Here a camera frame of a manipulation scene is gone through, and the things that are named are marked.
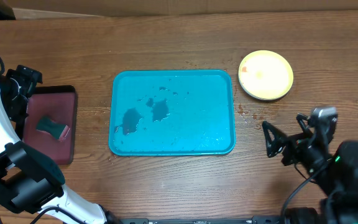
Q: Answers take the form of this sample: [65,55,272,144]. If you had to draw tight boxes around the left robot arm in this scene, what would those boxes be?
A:
[0,64,120,223]

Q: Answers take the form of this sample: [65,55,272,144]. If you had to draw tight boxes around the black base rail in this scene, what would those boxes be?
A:
[119,215,283,224]

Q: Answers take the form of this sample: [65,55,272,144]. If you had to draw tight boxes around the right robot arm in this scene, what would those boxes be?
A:
[262,112,358,223]

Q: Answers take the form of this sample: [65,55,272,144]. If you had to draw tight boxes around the yellow-green plate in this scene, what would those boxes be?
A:
[238,50,294,101]

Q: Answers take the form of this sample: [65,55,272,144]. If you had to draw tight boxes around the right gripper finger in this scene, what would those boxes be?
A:
[262,121,288,158]
[296,113,312,134]

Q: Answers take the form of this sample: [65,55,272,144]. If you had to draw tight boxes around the teal plastic serving tray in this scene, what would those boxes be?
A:
[108,70,236,156]

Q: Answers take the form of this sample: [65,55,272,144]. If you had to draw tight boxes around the green and pink sponge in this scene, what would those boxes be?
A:
[36,116,70,141]

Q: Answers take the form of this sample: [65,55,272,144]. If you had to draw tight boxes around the black tray with maroon liquid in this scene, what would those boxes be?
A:
[16,85,78,165]

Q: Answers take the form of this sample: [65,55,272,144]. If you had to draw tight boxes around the brown cardboard backdrop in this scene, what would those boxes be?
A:
[7,0,358,16]

